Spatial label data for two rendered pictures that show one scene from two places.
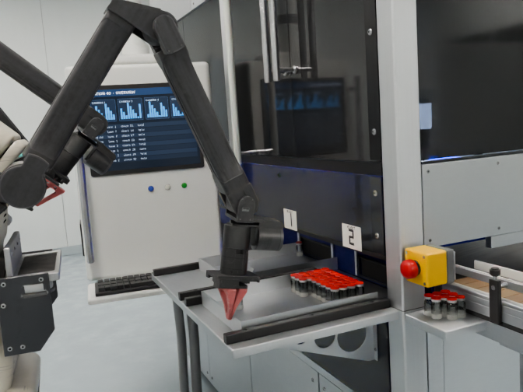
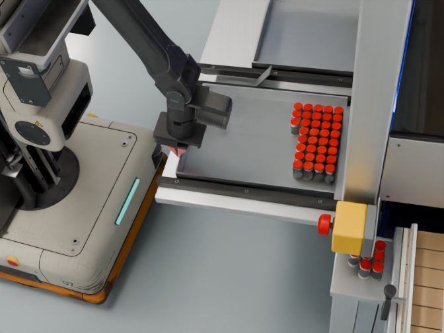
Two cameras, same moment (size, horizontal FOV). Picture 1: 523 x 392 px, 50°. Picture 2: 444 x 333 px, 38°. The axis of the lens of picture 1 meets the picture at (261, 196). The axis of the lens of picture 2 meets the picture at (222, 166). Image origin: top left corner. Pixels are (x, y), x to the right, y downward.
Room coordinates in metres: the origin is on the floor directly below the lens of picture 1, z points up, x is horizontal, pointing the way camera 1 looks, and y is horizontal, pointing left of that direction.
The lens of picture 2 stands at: (0.63, -0.58, 2.04)
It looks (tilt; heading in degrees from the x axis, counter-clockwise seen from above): 55 degrees down; 45
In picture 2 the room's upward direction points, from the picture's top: 10 degrees counter-clockwise
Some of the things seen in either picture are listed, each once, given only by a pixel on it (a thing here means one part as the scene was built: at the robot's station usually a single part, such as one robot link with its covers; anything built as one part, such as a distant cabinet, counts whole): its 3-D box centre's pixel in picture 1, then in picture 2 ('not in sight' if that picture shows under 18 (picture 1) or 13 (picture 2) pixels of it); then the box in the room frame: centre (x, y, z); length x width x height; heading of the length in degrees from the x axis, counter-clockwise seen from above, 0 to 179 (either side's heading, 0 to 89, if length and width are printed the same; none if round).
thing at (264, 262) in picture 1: (265, 263); (329, 35); (1.66, 0.00, 0.90); 0.34 x 0.26 x 0.04; 113
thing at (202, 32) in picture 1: (205, 80); not in sight; (2.38, 0.20, 1.50); 0.49 x 0.01 x 0.59; 23
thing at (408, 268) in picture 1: (411, 268); (328, 224); (1.15, -0.30, 0.99); 0.04 x 0.04 x 0.04; 23
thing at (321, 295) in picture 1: (317, 288); (302, 141); (1.35, -0.12, 0.90); 0.18 x 0.02 x 0.05; 24
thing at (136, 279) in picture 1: (156, 279); not in sight; (1.87, 0.37, 0.82); 0.40 x 0.14 x 0.02; 107
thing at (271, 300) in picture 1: (286, 298); (263, 138); (1.31, -0.04, 0.90); 0.34 x 0.26 x 0.04; 114
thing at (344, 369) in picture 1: (236, 274); not in sight; (2.18, 0.12, 0.73); 1.98 x 0.01 x 0.25; 23
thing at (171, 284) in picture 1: (268, 289); (290, 91); (1.48, 0.00, 0.87); 0.70 x 0.48 x 0.02; 23
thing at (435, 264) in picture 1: (428, 265); (353, 228); (1.17, -0.34, 0.99); 0.08 x 0.07 x 0.07; 113
